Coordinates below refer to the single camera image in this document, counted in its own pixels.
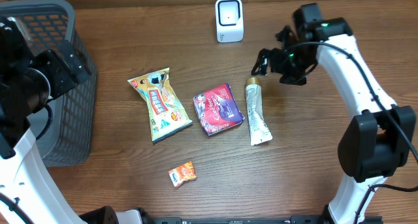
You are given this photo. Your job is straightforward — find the white tube with gold cap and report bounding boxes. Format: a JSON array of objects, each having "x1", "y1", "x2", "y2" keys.
[{"x1": 245, "y1": 77, "x2": 272, "y2": 146}]

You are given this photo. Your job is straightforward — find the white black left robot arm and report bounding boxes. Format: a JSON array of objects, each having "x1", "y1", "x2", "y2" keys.
[{"x1": 1, "y1": 17, "x2": 153, "y2": 224}]

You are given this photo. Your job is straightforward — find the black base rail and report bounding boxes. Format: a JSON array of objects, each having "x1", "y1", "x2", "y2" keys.
[{"x1": 142, "y1": 216, "x2": 332, "y2": 224}]

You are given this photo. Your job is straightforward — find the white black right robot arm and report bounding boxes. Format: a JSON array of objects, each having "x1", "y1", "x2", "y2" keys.
[{"x1": 251, "y1": 3, "x2": 417, "y2": 223}]

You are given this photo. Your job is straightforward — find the yellow snack bag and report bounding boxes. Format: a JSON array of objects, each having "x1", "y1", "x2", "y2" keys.
[{"x1": 127, "y1": 67, "x2": 193, "y2": 144}]

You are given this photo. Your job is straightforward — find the small orange snack packet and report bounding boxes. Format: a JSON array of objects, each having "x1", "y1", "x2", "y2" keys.
[{"x1": 169, "y1": 161, "x2": 197, "y2": 187}]

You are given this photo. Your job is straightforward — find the grey plastic mesh basket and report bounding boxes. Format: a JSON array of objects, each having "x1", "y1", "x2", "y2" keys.
[{"x1": 1, "y1": 0, "x2": 97, "y2": 167}]

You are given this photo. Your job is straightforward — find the red purple Carefree pad pack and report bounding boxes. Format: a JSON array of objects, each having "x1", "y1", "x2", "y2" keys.
[{"x1": 193, "y1": 83, "x2": 245, "y2": 136}]

